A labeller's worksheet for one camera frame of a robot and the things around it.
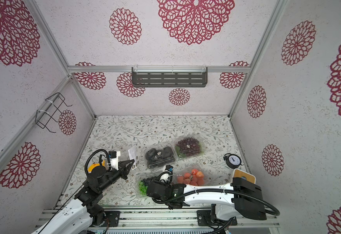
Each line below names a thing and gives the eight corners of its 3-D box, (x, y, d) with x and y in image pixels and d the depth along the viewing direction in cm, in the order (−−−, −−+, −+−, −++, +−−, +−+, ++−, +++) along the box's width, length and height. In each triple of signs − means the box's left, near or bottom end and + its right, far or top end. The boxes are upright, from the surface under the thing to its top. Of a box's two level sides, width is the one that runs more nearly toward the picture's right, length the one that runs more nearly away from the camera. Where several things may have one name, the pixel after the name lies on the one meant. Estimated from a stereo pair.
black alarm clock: (226, 168, 94) (228, 166, 91) (223, 156, 100) (224, 153, 97) (241, 168, 94) (243, 166, 91) (237, 156, 100) (239, 153, 97)
